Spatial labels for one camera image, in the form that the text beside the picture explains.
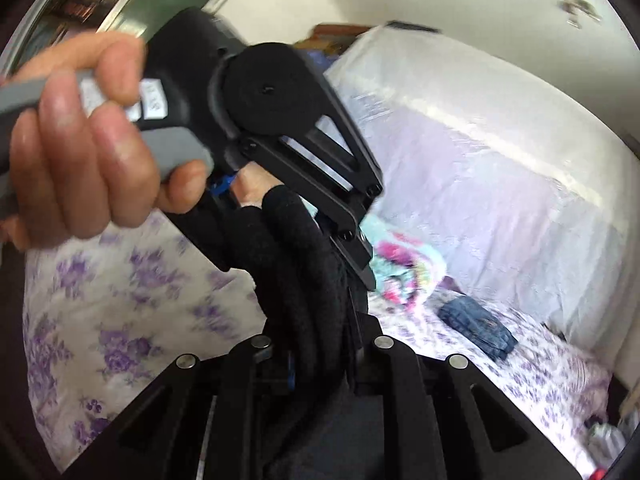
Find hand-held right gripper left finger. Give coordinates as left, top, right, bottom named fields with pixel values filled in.
left=65, top=335, right=297, bottom=480

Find black pants with smiley print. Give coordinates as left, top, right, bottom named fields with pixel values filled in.
left=235, top=185, right=451, bottom=480

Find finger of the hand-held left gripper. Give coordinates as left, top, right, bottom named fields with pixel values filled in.
left=162, top=170, right=258, bottom=273
left=239, top=104, right=385, bottom=292

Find crumpled plastic bag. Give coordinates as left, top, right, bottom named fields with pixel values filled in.
left=585, top=420, right=638, bottom=467

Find metal ceiling fixture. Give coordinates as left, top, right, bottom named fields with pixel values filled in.
left=559, top=0, right=603, bottom=28

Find turquoise pink floral folded quilt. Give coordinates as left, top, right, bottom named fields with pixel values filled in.
left=362, top=210, right=448, bottom=313

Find pale lavender fabric cover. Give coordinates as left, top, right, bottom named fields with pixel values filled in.
left=322, top=22, right=640, bottom=378

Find purple floral bed sheet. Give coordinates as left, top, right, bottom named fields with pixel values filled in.
left=22, top=207, right=613, bottom=476

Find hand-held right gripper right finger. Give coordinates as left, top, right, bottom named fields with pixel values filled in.
left=350, top=335, right=583, bottom=480

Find person's left hand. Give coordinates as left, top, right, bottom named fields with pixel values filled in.
left=0, top=30, right=266, bottom=253

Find folded blue jeans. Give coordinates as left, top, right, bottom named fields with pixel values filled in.
left=436, top=294, right=520, bottom=362

